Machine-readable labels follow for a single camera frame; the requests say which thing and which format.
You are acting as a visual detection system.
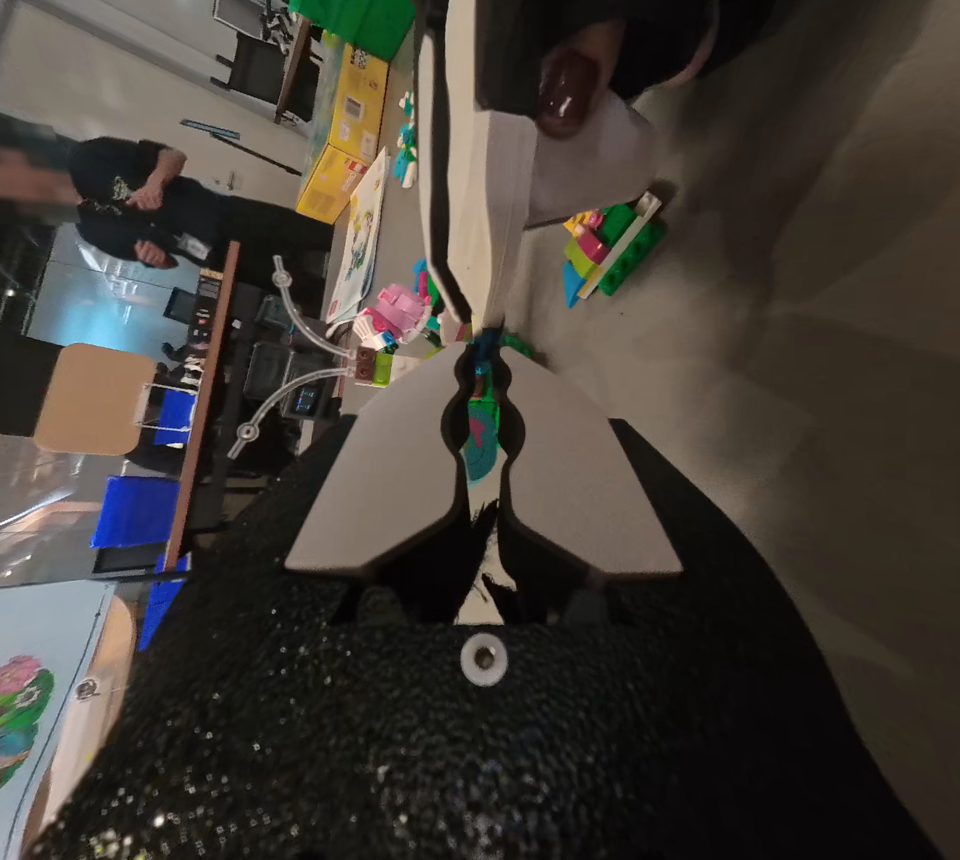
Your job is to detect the colourful flower picture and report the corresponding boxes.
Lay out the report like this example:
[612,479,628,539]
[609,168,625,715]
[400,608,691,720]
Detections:
[0,654,57,790]

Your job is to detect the green base lego assembly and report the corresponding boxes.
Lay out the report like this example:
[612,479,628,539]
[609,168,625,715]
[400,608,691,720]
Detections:
[562,191,669,310]

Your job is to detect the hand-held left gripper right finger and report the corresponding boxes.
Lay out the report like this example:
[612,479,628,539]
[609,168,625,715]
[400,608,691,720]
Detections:
[495,347,685,585]

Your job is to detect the brown and lime lego piece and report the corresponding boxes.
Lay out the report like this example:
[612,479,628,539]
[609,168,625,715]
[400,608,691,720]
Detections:
[352,346,399,390]

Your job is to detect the pink lego assembly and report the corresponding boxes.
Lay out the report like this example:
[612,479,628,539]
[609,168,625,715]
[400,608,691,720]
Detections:
[352,260,451,351]

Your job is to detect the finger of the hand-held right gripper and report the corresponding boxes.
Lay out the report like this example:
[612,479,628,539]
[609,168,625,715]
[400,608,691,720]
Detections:
[441,0,539,323]
[414,34,475,323]

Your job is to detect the lego instruction booklet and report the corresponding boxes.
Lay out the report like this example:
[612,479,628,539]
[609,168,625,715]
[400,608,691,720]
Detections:
[322,146,393,323]

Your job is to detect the tan wooden chair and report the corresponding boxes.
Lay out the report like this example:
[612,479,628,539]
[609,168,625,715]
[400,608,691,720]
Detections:
[33,343,159,458]

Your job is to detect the pile of colourful lego bricks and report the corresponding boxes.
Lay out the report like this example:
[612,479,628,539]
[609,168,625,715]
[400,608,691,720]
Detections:
[393,91,421,190]

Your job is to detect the blue plastic sheet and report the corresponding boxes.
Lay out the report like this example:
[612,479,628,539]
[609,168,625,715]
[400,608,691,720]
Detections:
[90,476,181,550]
[138,553,192,651]
[142,388,198,445]

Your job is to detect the black device with lit display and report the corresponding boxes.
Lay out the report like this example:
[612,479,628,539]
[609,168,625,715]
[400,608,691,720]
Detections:
[277,380,327,422]

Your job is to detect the black office chair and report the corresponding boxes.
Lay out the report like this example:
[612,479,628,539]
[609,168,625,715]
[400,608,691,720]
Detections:
[210,28,320,125]

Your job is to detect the person's right hand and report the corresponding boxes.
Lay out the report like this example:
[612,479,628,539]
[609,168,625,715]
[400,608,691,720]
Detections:
[536,19,630,141]

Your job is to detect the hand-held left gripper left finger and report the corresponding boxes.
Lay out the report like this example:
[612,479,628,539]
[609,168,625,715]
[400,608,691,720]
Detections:
[285,343,474,581]

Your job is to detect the teal green lego assembly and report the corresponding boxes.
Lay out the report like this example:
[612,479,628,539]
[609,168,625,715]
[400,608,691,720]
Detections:
[463,328,502,486]

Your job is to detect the black printed box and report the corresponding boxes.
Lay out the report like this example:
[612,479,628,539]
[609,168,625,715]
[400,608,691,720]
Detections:
[191,271,226,351]

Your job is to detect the wooden edged desk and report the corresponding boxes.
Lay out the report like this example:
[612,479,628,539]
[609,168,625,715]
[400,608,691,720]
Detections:
[161,241,243,572]

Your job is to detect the yellow lego box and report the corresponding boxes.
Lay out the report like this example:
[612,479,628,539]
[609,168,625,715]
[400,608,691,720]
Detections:
[294,43,391,225]

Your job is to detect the transparent lego tube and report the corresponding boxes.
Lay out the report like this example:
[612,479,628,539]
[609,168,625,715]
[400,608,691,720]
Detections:
[228,365,357,460]
[270,256,361,360]

